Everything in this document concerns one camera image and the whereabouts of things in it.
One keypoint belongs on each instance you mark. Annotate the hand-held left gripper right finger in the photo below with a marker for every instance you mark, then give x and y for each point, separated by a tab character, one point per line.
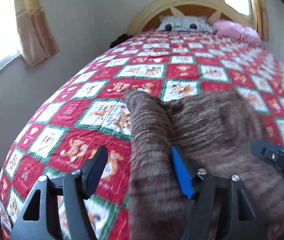
181	172

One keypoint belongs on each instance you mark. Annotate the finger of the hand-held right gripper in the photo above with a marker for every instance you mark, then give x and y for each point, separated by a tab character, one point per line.
271	157

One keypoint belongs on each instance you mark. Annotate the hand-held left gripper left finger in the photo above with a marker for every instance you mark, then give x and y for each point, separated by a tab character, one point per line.
98	166

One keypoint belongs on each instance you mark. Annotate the brown knitted sweater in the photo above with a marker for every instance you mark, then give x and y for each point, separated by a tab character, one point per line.
206	120

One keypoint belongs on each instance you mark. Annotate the red checked printed blanket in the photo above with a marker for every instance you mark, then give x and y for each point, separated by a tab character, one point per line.
181	70

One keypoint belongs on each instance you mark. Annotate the dark cloth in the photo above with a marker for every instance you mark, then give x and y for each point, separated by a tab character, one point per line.
118	41

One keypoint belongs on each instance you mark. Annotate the pink pillow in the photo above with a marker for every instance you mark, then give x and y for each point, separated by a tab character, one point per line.
234	31

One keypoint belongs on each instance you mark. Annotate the yellow curtain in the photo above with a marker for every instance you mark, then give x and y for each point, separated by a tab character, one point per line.
32	30
259	10

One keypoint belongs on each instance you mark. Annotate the white patterned pillow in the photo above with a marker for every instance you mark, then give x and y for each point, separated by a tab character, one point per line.
181	23

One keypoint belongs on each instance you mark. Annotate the cream wooden headboard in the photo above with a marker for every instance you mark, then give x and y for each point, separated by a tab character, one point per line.
152	7

